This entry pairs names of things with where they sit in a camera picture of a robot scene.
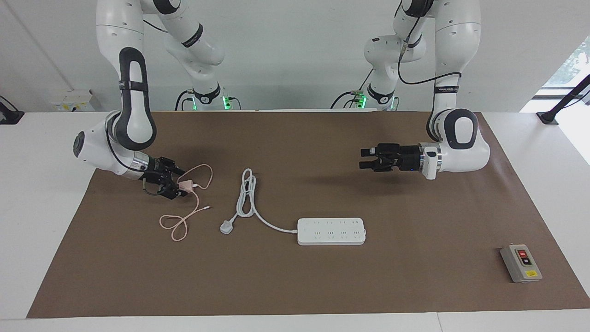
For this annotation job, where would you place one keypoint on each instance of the white power strip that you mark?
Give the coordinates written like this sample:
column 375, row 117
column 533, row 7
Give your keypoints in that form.
column 332, row 231

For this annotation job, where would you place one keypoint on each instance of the grey on-off switch box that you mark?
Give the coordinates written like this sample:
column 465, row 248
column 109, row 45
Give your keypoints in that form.
column 521, row 265

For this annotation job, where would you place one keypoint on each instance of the bright window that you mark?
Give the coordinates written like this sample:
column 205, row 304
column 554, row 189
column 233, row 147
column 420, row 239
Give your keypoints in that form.
column 574, row 64

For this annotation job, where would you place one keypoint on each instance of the white wall socket box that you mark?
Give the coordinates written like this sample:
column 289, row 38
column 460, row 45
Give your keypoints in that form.
column 69, row 102

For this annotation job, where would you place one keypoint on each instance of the pink charger adapter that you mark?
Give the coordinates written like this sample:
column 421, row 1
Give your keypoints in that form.
column 188, row 186

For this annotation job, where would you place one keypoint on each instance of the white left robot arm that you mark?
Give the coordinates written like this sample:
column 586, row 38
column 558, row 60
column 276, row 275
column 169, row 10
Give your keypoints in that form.
column 461, row 133

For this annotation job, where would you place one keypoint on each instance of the black slanted stand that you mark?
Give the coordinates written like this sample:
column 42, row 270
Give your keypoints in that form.
column 548, row 117

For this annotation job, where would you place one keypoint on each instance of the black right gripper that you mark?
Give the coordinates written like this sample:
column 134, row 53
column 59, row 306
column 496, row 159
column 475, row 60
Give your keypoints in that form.
column 154, row 177

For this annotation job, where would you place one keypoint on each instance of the brown table mat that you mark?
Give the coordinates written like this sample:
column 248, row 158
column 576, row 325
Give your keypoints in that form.
column 322, row 286

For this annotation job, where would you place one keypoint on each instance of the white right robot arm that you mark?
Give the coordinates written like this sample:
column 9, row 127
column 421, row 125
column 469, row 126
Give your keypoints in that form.
column 133, row 115

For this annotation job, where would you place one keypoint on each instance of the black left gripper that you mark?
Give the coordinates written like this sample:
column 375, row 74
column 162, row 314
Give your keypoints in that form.
column 408, row 159

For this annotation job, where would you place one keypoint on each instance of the black clamp mount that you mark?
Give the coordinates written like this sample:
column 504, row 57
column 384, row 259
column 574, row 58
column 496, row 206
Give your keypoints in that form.
column 9, row 117

